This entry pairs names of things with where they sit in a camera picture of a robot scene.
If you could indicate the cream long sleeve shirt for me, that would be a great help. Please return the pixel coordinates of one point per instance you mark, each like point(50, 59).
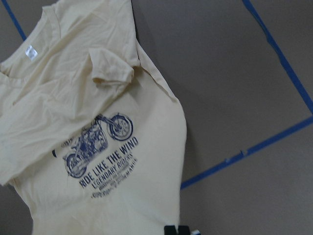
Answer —
point(91, 136)

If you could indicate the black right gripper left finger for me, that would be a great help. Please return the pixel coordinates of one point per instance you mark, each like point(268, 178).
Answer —
point(170, 230)

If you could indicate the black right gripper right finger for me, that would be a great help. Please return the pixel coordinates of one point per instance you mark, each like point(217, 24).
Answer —
point(183, 230)

